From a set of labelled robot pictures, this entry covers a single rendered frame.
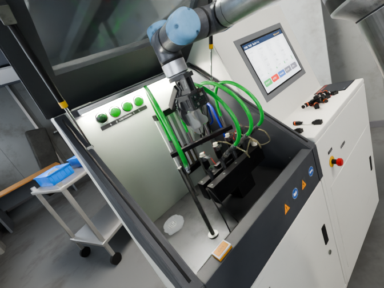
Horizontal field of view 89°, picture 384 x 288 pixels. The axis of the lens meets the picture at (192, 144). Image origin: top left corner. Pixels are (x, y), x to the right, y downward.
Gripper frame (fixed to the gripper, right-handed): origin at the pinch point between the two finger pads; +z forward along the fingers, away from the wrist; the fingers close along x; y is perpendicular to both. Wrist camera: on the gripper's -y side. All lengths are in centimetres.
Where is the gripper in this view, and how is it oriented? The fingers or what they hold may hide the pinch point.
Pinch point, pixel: (198, 130)
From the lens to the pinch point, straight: 71.1
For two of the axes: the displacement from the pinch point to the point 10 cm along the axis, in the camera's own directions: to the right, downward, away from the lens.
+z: 4.0, 8.6, 3.1
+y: 5.8, 0.3, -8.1
